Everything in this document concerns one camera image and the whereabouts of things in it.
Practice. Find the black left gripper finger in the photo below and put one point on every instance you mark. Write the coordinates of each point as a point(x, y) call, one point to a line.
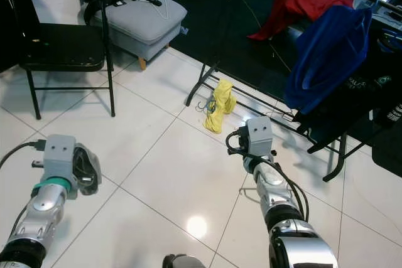
point(94, 164)

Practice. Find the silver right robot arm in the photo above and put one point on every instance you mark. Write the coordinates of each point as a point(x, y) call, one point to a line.
point(282, 211)

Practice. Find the small blue plastic hanger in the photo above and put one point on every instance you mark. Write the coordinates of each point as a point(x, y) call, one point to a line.
point(207, 106)

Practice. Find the yellow cloth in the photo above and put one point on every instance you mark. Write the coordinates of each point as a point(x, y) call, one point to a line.
point(220, 108)

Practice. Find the black metal clothes rack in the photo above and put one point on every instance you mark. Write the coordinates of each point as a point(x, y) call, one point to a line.
point(342, 161)

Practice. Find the black folding chair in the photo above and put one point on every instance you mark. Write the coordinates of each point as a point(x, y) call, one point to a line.
point(69, 54)

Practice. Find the blue garment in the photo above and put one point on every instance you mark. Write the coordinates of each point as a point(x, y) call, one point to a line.
point(326, 61)

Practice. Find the grey right robot leg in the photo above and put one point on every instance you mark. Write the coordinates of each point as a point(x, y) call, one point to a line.
point(185, 262)

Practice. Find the black garment with white print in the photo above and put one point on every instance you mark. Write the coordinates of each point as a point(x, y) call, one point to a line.
point(370, 105)

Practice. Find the grey padded ottoman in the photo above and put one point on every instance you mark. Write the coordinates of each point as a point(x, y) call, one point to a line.
point(144, 26)

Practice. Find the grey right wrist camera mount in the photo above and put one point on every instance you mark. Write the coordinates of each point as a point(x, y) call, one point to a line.
point(259, 136)

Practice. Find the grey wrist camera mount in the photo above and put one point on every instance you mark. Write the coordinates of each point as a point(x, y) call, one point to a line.
point(58, 158)
point(259, 136)

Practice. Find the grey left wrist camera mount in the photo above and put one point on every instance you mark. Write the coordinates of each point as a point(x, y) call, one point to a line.
point(58, 158)

